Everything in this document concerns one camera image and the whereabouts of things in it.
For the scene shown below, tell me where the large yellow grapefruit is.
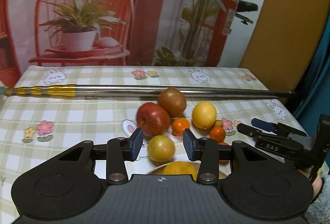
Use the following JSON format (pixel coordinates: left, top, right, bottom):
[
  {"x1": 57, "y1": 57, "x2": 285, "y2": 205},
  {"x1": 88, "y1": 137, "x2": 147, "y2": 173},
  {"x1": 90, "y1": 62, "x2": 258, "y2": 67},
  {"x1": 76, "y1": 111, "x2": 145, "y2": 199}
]
[{"x1": 162, "y1": 162, "x2": 197, "y2": 180}]

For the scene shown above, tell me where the orange tangerine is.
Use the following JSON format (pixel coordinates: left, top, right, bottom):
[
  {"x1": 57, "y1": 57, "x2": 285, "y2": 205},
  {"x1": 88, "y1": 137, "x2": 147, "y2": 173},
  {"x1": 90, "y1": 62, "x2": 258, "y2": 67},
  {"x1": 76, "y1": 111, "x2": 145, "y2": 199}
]
[
  {"x1": 219, "y1": 141, "x2": 229, "y2": 165},
  {"x1": 172, "y1": 117, "x2": 190, "y2": 136},
  {"x1": 209, "y1": 126, "x2": 226, "y2": 144}
]

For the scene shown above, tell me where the small yellow green apple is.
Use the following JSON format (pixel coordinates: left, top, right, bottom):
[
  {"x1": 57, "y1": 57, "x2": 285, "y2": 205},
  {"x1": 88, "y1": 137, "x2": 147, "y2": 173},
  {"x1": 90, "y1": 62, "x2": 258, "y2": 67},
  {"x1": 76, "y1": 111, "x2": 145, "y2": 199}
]
[{"x1": 147, "y1": 135, "x2": 176, "y2": 163}]

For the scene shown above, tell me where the fuzzy grey sleeve forearm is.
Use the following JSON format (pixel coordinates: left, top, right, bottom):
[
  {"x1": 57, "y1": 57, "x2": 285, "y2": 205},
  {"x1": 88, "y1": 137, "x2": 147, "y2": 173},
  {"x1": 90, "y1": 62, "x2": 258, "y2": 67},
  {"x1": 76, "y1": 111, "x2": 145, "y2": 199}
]
[{"x1": 306, "y1": 175, "x2": 329, "y2": 224}]

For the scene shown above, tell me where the person's right hand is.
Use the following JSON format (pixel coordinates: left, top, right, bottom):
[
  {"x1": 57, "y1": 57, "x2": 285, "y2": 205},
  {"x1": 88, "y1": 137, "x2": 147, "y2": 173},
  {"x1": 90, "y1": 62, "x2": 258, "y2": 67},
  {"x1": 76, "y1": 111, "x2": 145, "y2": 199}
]
[{"x1": 298, "y1": 169, "x2": 323, "y2": 199}]

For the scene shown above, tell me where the beige round plate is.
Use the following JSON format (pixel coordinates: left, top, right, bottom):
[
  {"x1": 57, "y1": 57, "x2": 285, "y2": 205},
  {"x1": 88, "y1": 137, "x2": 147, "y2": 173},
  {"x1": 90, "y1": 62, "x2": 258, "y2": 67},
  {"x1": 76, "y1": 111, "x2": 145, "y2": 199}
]
[{"x1": 145, "y1": 161, "x2": 225, "y2": 180}]

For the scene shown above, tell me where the small tan longan fruit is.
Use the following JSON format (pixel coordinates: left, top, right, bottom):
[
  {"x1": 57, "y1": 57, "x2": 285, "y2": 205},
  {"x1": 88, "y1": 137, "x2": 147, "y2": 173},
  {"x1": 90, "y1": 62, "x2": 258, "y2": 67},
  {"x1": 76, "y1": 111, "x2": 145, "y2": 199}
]
[{"x1": 214, "y1": 120, "x2": 223, "y2": 127}]

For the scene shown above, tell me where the yellow lemon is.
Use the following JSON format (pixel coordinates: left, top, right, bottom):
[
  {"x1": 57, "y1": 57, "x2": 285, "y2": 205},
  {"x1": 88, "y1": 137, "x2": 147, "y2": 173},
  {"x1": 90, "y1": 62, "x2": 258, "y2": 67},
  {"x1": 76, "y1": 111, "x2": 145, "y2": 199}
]
[{"x1": 192, "y1": 102, "x2": 217, "y2": 130}]

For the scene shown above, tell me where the red apple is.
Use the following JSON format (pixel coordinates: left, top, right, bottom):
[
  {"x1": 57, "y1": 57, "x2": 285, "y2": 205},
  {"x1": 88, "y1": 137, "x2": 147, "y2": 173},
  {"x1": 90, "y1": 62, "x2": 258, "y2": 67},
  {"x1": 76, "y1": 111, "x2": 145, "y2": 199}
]
[{"x1": 136, "y1": 102, "x2": 171, "y2": 138}]

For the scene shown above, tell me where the brown round pear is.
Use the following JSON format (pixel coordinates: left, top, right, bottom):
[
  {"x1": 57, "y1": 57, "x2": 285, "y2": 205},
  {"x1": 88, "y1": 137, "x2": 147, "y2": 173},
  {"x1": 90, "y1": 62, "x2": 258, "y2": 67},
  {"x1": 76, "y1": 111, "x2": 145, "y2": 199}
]
[{"x1": 158, "y1": 88, "x2": 187, "y2": 118}]

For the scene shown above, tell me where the telescopic steel pole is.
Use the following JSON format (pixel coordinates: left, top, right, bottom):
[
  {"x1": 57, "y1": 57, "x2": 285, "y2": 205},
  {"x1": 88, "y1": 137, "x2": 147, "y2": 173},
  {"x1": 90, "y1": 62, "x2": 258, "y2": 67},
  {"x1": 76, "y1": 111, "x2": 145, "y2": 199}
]
[{"x1": 1, "y1": 84, "x2": 293, "y2": 99}]

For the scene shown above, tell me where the checked bunny tablecloth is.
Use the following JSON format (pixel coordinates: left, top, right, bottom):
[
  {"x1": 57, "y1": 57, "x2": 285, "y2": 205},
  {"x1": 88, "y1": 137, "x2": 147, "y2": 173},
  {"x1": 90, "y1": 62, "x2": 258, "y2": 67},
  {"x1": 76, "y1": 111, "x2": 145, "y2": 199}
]
[{"x1": 1, "y1": 66, "x2": 305, "y2": 223}]

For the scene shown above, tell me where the brown wooden door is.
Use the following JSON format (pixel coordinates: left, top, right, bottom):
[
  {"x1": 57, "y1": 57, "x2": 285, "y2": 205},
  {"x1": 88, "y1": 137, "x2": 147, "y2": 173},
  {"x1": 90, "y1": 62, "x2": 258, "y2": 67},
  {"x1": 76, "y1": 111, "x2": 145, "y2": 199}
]
[{"x1": 240, "y1": 0, "x2": 329, "y2": 92}]

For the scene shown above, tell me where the printed chair backdrop cloth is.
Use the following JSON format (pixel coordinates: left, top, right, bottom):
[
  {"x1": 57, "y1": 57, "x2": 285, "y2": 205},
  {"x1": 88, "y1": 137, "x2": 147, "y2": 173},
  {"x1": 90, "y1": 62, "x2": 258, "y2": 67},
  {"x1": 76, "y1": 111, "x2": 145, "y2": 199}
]
[{"x1": 1, "y1": 0, "x2": 239, "y2": 86}]

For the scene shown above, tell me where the black exercise bike handle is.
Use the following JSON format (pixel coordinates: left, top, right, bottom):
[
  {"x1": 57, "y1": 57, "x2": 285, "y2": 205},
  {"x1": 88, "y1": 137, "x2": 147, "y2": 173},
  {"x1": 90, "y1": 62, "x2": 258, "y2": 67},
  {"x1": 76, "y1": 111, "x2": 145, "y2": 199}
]
[{"x1": 235, "y1": 0, "x2": 258, "y2": 25}]

